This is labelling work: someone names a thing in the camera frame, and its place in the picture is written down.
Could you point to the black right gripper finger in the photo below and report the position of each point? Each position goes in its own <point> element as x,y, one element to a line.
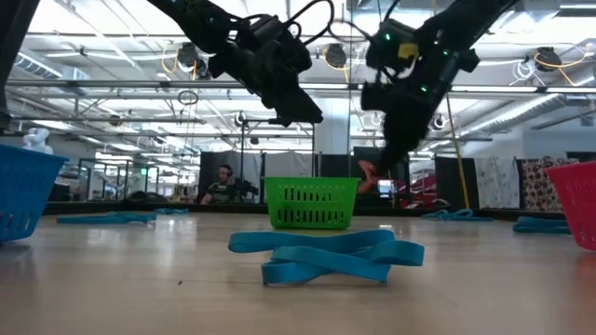
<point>410,146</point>
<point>388,153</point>

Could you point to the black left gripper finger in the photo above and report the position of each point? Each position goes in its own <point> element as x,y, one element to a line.
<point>305,104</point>
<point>279,107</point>

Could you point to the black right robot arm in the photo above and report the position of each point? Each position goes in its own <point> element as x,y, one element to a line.
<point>465,28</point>

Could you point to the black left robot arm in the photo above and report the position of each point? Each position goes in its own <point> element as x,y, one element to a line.
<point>200,21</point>

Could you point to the black partition panel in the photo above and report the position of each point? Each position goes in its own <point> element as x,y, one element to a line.
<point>400,181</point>
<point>207,163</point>
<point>330,164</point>

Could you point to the small lit screen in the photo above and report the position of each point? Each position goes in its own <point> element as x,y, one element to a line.
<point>385,186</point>

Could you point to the black hanging cloth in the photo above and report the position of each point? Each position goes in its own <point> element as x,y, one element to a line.
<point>447,181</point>

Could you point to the yellow tag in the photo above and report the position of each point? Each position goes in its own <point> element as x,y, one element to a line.
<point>408,50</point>

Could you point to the green plastic basket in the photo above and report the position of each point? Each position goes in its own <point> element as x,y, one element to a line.
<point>274,186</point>

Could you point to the black background robot stand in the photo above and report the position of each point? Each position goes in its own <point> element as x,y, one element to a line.
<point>249,188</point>

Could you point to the white floral cloth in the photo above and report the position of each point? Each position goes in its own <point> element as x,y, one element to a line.
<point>496,181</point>

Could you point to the person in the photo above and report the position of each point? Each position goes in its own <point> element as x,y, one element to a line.
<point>222,188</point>

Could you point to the dark floral cloth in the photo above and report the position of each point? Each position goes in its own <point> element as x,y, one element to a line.
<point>535,186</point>

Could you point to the red plastic basket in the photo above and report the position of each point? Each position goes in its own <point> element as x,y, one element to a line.
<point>577,205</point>

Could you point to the white robot figure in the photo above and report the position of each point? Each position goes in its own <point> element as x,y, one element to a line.
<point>37,139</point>

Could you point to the blue plastic basket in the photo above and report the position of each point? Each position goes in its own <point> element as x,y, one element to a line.
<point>28,195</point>

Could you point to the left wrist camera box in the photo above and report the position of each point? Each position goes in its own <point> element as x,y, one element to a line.
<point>270,27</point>

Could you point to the black metal frame rack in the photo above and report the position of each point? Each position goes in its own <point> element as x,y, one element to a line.
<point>78,179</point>

